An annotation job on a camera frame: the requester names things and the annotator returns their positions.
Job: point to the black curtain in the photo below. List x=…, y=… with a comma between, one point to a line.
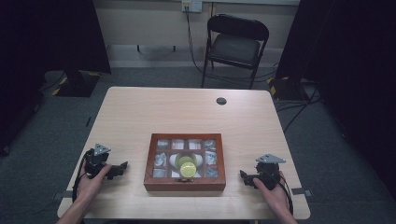
x=46, y=34
x=351, y=62

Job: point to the black folding chair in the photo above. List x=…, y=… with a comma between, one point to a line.
x=235, y=46

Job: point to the white wall outlet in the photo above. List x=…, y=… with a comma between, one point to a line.
x=191, y=5

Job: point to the person's right hand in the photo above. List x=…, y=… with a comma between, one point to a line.
x=274, y=196

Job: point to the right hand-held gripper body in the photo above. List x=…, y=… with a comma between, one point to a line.
x=267, y=172

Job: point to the person's left hand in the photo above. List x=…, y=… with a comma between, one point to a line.
x=91, y=184

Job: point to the green lid brown coffee capsule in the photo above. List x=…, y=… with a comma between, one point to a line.
x=188, y=170
x=183, y=158

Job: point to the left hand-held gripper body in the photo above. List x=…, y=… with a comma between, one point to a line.
x=95, y=161

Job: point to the white coffee capsule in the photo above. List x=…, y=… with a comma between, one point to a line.
x=172, y=160
x=198, y=160

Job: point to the wooden box with glass lid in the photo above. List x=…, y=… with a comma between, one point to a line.
x=185, y=183

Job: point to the grey table edge bracket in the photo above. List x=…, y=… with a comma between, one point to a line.
x=301, y=191
x=60, y=195

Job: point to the black stand base striped tape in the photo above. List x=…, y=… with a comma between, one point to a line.
x=76, y=84
x=285, y=88

